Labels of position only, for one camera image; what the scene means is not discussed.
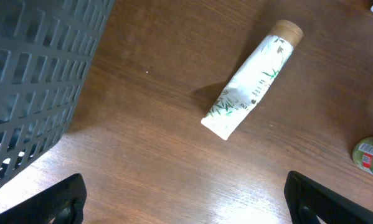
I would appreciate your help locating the green lid jar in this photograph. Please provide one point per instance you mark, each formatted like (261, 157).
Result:
(362, 155)

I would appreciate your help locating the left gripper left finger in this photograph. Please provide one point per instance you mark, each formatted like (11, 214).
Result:
(61, 203)

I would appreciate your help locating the white floral tube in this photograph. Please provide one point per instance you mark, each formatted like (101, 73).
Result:
(252, 80)

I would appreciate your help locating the grey plastic mesh basket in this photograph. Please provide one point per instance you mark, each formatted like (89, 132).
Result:
(46, 51)

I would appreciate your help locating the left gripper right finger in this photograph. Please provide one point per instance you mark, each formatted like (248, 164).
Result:
(311, 202)

